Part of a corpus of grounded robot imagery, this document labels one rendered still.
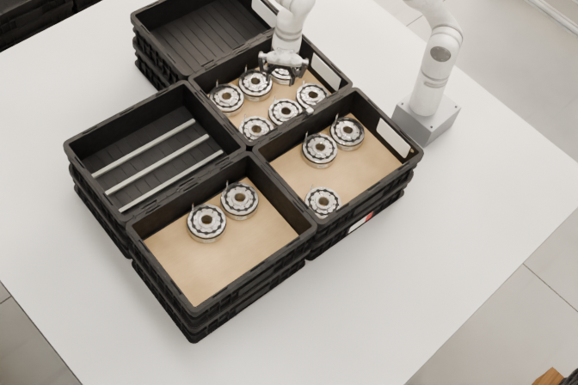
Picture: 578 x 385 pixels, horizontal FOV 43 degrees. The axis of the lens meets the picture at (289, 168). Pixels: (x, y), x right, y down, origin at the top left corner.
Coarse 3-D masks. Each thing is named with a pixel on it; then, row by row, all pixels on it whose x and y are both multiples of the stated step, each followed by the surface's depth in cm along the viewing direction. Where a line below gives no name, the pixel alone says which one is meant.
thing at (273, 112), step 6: (276, 102) 217; (282, 102) 217; (288, 102) 218; (294, 102) 218; (270, 108) 215; (276, 108) 216; (294, 108) 216; (300, 108) 217; (270, 114) 214; (276, 114) 214; (294, 114) 215; (276, 120) 213; (282, 120) 213
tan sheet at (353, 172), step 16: (368, 144) 216; (288, 160) 210; (336, 160) 212; (352, 160) 213; (368, 160) 213; (384, 160) 214; (288, 176) 207; (304, 176) 207; (320, 176) 208; (336, 176) 209; (352, 176) 209; (368, 176) 210; (384, 176) 211; (304, 192) 204; (336, 192) 206; (352, 192) 206
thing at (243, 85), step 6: (246, 72) 222; (252, 72) 222; (258, 72) 223; (264, 72) 223; (240, 78) 220; (246, 78) 220; (264, 78) 221; (270, 78) 222; (240, 84) 219; (246, 84) 219; (264, 84) 220; (270, 84) 220; (246, 90) 218; (252, 90) 219; (258, 90) 219; (264, 90) 219
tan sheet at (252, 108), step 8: (304, 72) 229; (304, 80) 227; (312, 80) 227; (272, 88) 224; (280, 88) 224; (288, 88) 225; (296, 88) 225; (208, 96) 219; (272, 96) 222; (280, 96) 222; (288, 96) 223; (248, 104) 219; (256, 104) 220; (264, 104) 220; (240, 112) 217; (248, 112) 218; (256, 112) 218; (264, 112) 218; (232, 120) 215; (240, 120) 216
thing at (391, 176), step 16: (336, 96) 212; (320, 112) 209; (288, 128) 204; (400, 128) 208; (256, 144) 199; (416, 144) 206; (416, 160) 203; (368, 192) 195; (304, 208) 190; (352, 208) 194; (320, 224) 188
